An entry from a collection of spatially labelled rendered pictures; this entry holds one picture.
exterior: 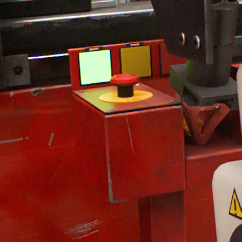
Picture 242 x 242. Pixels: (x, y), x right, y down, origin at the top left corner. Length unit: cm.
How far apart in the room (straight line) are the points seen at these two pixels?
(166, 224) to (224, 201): 43
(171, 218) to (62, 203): 25
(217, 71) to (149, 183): 17
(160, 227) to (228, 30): 30
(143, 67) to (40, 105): 20
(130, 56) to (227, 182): 49
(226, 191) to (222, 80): 35
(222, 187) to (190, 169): 35
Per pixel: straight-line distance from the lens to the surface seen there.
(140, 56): 96
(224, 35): 81
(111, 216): 115
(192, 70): 83
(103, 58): 94
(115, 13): 107
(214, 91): 82
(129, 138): 81
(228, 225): 51
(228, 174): 49
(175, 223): 93
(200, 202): 120
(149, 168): 83
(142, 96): 86
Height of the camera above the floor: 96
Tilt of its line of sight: 14 degrees down
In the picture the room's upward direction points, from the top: 4 degrees counter-clockwise
